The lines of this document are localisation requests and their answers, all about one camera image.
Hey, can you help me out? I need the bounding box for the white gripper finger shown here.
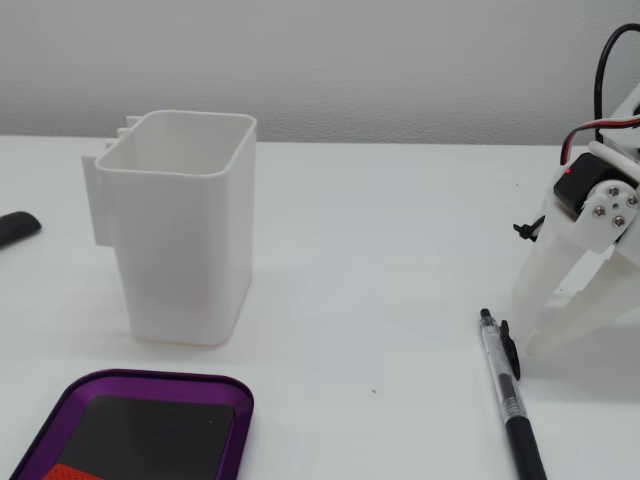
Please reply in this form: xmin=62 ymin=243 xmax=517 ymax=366
xmin=513 ymin=213 xmax=582 ymax=347
xmin=528 ymin=179 xmax=640 ymax=359

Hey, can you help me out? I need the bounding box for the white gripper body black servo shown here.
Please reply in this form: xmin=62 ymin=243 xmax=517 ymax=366
xmin=553 ymin=141 xmax=640 ymax=222

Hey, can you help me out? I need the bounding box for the red ribbed cube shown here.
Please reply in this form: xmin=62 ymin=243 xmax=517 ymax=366
xmin=42 ymin=463 xmax=95 ymax=480

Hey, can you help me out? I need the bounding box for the white plastic box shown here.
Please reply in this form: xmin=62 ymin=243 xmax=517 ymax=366
xmin=81 ymin=109 xmax=258 ymax=347

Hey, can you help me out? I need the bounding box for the black zip tie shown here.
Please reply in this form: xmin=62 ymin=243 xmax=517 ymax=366
xmin=512 ymin=214 xmax=547 ymax=245

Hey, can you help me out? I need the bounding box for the clear black ballpoint pen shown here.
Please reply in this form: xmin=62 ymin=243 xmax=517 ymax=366
xmin=479 ymin=307 xmax=549 ymax=480

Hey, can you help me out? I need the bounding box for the purple metal tray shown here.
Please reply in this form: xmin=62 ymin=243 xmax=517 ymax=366
xmin=8 ymin=369 xmax=255 ymax=480

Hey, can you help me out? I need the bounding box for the black rounded object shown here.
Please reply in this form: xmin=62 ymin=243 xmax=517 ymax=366
xmin=0 ymin=211 xmax=43 ymax=250

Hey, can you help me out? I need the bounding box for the red white black servo wire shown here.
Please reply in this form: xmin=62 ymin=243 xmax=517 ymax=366
xmin=559 ymin=114 xmax=640 ymax=166

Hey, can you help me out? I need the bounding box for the black cable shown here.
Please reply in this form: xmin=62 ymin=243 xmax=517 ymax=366
xmin=593 ymin=23 xmax=640 ymax=147

